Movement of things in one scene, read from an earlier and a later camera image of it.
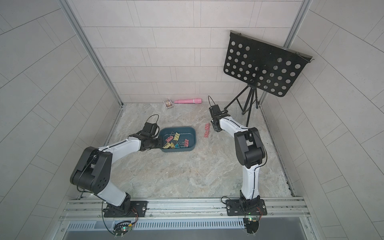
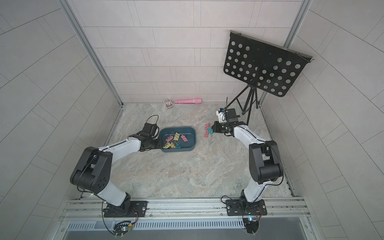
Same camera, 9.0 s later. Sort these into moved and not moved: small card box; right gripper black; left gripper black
Moved: right gripper black
Not moved: left gripper black; small card box
